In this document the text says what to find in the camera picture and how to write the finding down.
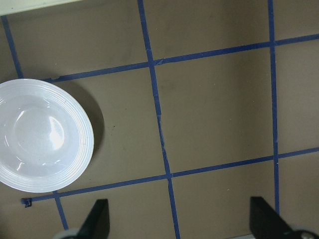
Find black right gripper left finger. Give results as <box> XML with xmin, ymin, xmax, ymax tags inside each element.
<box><xmin>77</xmin><ymin>199</ymin><xmax>110</xmax><ymax>239</ymax></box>

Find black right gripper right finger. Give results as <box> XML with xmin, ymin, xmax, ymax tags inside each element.
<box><xmin>250</xmin><ymin>197</ymin><xmax>297</xmax><ymax>239</ymax></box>

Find white ribbed plate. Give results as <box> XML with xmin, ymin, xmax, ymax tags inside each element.
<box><xmin>0</xmin><ymin>79</ymin><xmax>94</xmax><ymax>193</ymax></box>

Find cream bear tray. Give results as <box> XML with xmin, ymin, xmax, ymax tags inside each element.
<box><xmin>0</xmin><ymin>0</ymin><xmax>78</xmax><ymax>16</ymax></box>

